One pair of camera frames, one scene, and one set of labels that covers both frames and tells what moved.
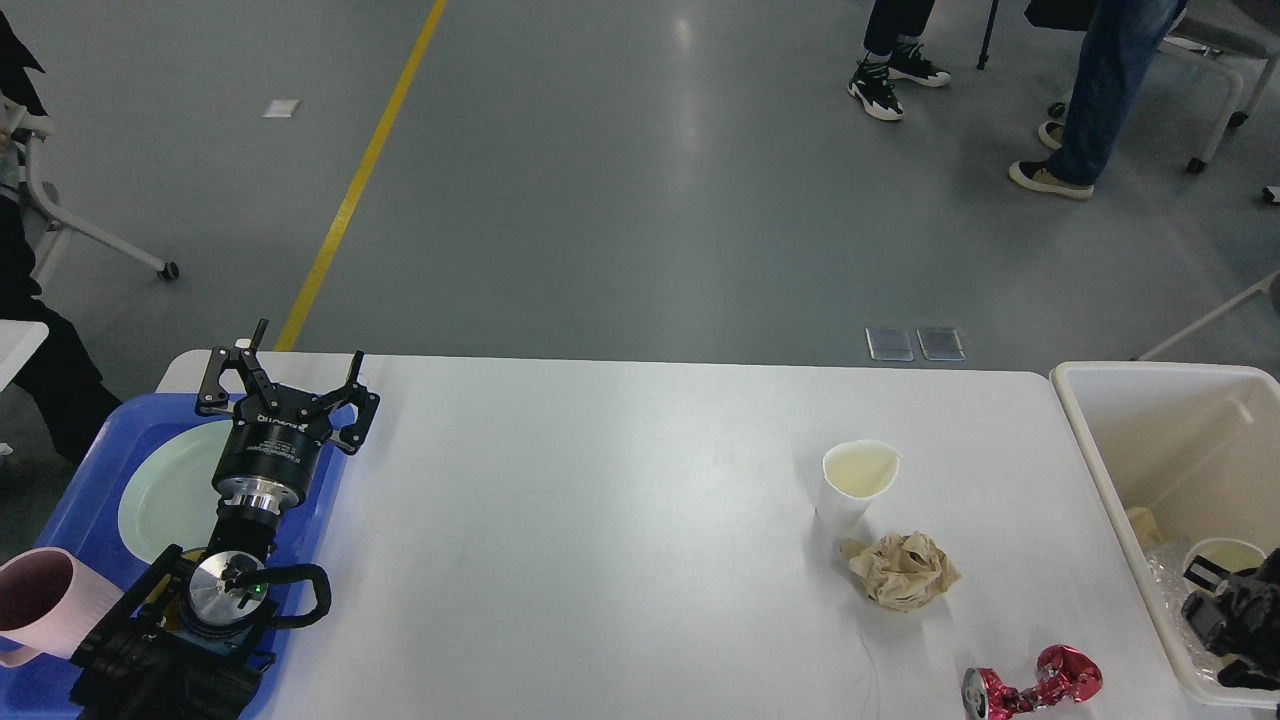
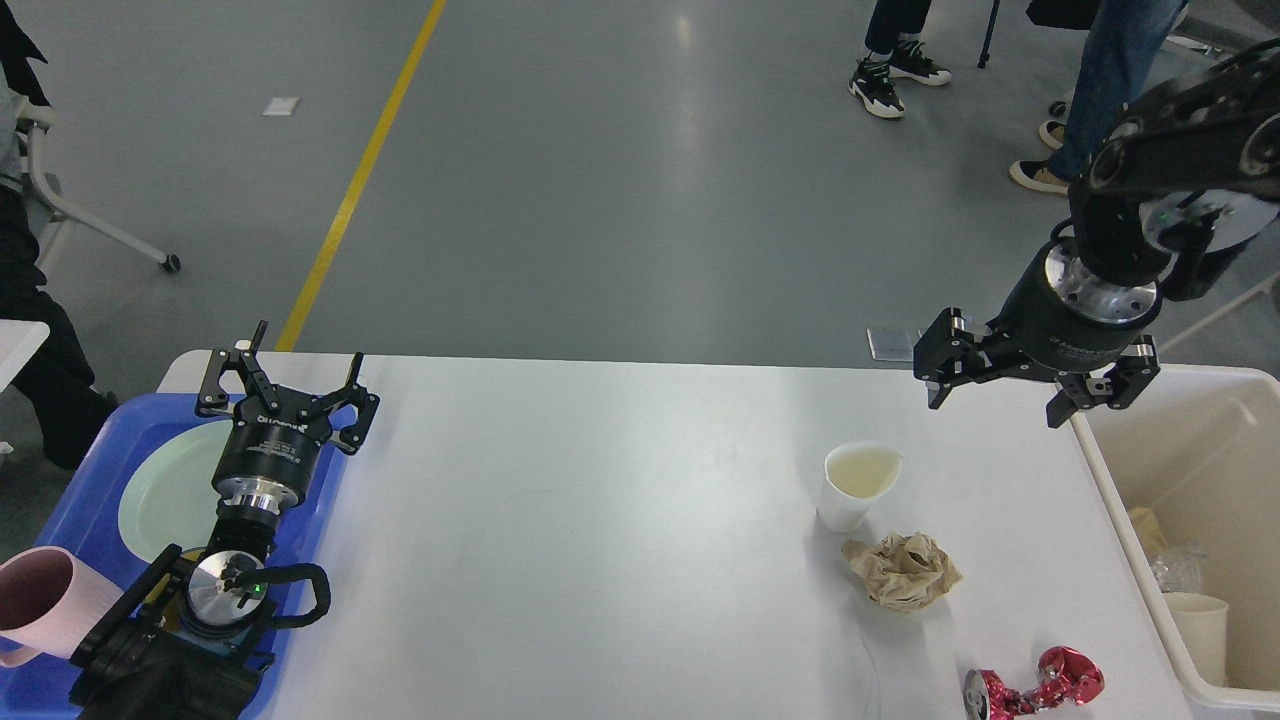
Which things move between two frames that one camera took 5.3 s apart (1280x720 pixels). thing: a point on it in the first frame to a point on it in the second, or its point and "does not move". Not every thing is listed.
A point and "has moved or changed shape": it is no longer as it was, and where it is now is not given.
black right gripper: x=1238 y=618 to x=1055 y=320
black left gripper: x=264 y=467 does not move
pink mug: x=49 y=605 does not move
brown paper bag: x=1146 y=526 does not move
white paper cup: x=1227 y=554 has moved or changed shape
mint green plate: x=170 y=501 does not move
